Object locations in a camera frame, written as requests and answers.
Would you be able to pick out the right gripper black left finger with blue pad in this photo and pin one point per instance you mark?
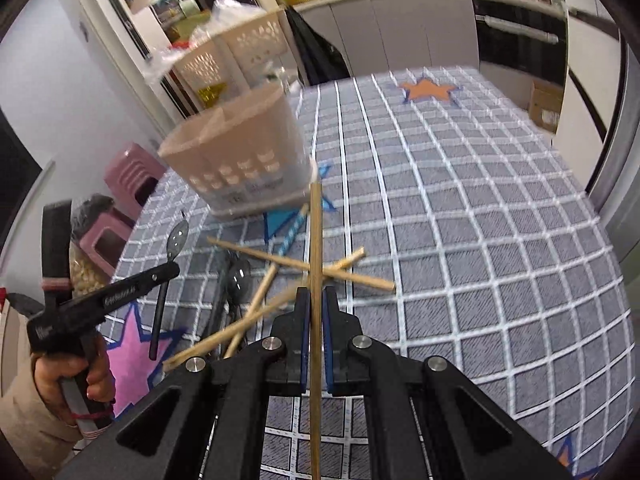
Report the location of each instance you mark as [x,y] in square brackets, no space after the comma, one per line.
[289,369]

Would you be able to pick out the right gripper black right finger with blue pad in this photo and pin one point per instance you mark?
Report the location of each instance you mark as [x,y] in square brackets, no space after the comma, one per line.
[344,370]

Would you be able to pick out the long wooden chopstick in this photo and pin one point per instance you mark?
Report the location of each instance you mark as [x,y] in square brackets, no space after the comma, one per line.
[336,274]

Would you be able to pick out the plain wooden chopstick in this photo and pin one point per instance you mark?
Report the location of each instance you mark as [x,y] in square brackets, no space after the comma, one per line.
[315,360]

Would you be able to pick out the grey kitchen cabinets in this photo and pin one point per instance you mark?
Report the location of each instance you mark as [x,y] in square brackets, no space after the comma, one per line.
[375,36]

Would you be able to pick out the person's left hand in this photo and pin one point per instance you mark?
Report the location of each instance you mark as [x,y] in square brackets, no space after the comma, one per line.
[49,369]

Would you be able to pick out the bag of peanuts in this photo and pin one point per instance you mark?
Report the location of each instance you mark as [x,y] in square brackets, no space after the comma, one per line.
[86,277]

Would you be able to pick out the blue patterned chopstick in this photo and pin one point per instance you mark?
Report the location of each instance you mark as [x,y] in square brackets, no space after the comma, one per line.
[271,273]

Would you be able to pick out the pink plastic stool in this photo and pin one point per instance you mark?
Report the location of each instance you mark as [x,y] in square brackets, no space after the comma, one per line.
[132,176]
[106,239]

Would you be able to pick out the yellow tipped wooden chopstick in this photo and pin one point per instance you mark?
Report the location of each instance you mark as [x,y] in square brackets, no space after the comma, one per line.
[239,327]

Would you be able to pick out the blue checked tablecloth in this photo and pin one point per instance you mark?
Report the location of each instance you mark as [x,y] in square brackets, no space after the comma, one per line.
[500,263]

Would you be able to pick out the beige plastic utensil holder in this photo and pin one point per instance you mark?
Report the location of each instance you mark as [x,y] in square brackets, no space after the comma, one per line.
[245,156]

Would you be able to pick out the white lattice basket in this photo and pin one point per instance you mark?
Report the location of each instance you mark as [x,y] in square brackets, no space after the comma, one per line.
[229,63]

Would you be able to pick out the cardboard box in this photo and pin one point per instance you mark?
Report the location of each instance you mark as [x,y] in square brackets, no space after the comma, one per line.
[545,105]

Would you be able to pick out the built-in black oven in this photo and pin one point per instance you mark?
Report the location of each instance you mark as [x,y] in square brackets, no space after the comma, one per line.
[522,39]

